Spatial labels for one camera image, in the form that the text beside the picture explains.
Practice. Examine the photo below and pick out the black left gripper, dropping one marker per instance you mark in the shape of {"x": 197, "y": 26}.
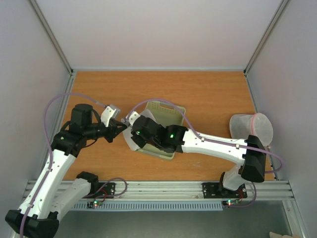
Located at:
{"x": 114, "y": 130}

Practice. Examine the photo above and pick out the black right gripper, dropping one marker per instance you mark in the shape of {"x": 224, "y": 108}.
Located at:
{"x": 136, "y": 137}

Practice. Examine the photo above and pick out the white mesh laundry bag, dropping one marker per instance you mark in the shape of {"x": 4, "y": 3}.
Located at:
{"x": 128, "y": 132}

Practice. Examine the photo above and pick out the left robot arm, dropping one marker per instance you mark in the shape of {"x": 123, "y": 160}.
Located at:
{"x": 40, "y": 213}

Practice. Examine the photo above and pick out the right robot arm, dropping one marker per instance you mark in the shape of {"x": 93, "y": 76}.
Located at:
{"x": 248, "y": 155}

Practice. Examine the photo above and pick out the pink-rimmed mesh laundry bag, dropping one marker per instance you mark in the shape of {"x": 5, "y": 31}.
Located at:
{"x": 243, "y": 125}

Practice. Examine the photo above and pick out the green plastic basket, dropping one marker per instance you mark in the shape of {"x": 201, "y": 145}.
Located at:
{"x": 165, "y": 115}

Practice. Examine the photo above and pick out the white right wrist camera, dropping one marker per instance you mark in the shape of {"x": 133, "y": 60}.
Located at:
{"x": 130, "y": 119}

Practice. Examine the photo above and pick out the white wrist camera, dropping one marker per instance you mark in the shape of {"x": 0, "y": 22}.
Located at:
{"x": 110, "y": 112}
{"x": 130, "y": 119}

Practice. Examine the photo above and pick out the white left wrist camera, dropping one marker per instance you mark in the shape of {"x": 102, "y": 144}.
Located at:
{"x": 110, "y": 112}

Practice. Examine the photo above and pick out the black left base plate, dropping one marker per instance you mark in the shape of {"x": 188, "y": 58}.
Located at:
{"x": 108, "y": 189}

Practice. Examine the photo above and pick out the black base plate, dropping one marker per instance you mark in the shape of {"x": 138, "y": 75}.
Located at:
{"x": 108, "y": 189}
{"x": 215, "y": 190}

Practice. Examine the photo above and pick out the grey slotted cable duct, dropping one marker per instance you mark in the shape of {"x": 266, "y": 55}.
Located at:
{"x": 133, "y": 206}

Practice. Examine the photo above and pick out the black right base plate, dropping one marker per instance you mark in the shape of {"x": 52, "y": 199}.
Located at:
{"x": 215, "y": 190}

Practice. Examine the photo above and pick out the aluminium front rail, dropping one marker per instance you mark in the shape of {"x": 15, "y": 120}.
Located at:
{"x": 272, "y": 190}

